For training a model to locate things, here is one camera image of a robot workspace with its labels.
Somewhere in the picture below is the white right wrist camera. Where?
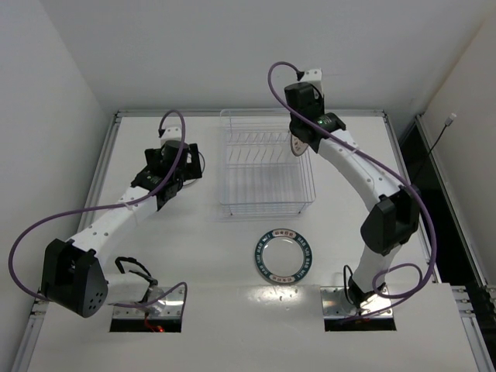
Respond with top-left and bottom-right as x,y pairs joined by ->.
297,68 -> 323,97

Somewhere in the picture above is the white wire dish rack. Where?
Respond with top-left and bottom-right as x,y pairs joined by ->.
219,108 -> 316,219

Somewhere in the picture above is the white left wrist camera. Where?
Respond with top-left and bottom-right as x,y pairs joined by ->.
159,126 -> 182,146

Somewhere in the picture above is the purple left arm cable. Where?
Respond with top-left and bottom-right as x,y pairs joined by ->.
7,109 -> 188,315

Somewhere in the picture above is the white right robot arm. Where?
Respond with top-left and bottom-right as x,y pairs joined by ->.
290,113 -> 419,308

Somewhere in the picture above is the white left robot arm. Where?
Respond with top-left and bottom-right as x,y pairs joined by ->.
41,140 -> 202,318

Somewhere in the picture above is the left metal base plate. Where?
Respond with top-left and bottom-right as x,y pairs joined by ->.
112,284 -> 187,321

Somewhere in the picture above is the black cable white plug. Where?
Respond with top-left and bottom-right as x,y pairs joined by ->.
411,112 -> 457,184

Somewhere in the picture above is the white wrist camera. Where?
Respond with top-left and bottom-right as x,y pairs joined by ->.
297,68 -> 323,97
159,126 -> 182,146

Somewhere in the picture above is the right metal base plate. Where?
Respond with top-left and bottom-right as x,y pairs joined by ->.
320,286 -> 394,320

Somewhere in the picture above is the aluminium table frame rail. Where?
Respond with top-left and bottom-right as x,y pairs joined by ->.
11,109 -> 125,372

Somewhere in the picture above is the plate with dark green rim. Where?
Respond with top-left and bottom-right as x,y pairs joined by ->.
253,229 -> 313,285

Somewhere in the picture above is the white plate orange sunburst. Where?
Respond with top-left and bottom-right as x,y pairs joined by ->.
290,134 -> 308,157

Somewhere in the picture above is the metal base plate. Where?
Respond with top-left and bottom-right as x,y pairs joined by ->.
112,284 -> 187,321
320,286 -> 394,320

